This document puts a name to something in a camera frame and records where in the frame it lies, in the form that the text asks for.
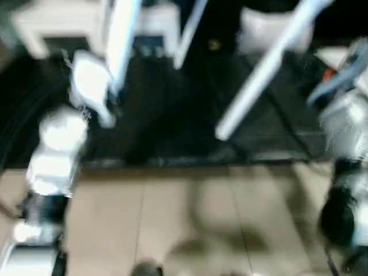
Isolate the grey printed cushion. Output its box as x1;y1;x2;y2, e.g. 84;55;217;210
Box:
238;7;314;55

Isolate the white flat board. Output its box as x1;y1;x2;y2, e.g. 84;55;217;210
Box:
316;45;354;66

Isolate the white plastic table leg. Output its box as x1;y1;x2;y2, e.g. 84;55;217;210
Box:
108;0;143;98
215;0;336;141
174;0;208;70

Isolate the white glass-door cabinet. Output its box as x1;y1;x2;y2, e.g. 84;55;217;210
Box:
11;0;181;58

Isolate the dark left robot foot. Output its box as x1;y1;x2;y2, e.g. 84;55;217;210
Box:
133;260;163;276

